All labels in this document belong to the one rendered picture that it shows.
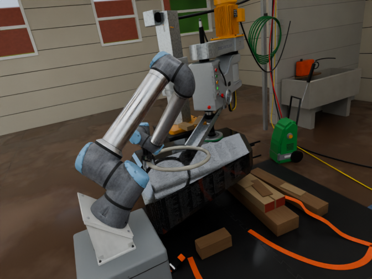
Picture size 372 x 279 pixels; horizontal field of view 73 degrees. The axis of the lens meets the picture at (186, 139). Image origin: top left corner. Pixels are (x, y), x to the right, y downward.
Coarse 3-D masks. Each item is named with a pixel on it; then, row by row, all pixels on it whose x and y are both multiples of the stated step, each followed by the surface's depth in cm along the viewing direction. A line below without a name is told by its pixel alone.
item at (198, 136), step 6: (222, 108) 250; (204, 114) 242; (216, 114) 238; (204, 120) 241; (198, 126) 230; (204, 126) 233; (210, 126) 227; (198, 132) 228; (204, 132) 218; (192, 138) 221; (198, 138) 220; (204, 138) 217; (186, 144) 211; (192, 144) 215; (198, 144) 207
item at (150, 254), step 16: (128, 224) 138; (144, 224) 136; (80, 240) 131; (144, 240) 125; (160, 240) 124; (80, 256) 120; (128, 256) 116; (144, 256) 115; (160, 256) 116; (80, 272) 112; (96, 272) 110; (112, 272) 109; (128, 272) 111; (144, 272) 115; (160, 272) 119
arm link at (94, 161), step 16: (160, 64) 126; (176, 64) 126; (144, 80) 126; (160, 80) 125; (144, 96) 123; (128, 112) 121; (144, 112) 125; (112, 128) 120; (128, 128) 121; (96, 144) 117; (112, 144) 118; (80, 160) 114; (96, 160) 114; (112, 160) 117; (96, 176) 114
